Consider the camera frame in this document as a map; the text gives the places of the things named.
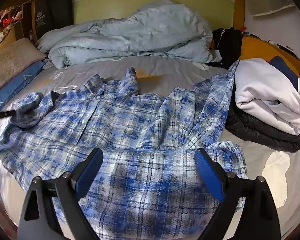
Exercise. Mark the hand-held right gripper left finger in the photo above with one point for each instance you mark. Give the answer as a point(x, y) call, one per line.
point(87, 175)

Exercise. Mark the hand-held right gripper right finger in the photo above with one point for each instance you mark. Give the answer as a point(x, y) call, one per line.
point(210, 175)

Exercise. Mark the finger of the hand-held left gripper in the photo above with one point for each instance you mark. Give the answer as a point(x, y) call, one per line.
point(2, 115)

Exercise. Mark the blue plaid shirt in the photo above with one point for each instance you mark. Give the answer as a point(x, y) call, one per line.
point(140, 130)

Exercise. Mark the blue pillow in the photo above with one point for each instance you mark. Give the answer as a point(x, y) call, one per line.
point(15, 85)

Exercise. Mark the beige pillow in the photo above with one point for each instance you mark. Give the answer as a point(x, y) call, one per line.
point(12, 60)

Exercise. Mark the black puffer jacket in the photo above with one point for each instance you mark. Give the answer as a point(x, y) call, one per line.
point(252, 130)

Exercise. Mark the white sock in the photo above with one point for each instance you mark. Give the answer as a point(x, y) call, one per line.
point(277, 180)

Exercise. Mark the cluttered wooden shelf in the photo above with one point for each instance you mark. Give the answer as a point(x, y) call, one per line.
point(10, 30)

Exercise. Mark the white and navy hoodie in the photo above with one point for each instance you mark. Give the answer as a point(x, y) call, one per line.
point(265, 92)

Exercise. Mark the black bag by headboard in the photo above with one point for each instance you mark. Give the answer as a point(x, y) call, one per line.
point(52, 12)

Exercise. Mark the light blue duvet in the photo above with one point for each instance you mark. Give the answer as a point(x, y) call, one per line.
point(140, 30)

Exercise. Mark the wooden bed frame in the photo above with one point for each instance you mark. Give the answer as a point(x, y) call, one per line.
point(260, 47)

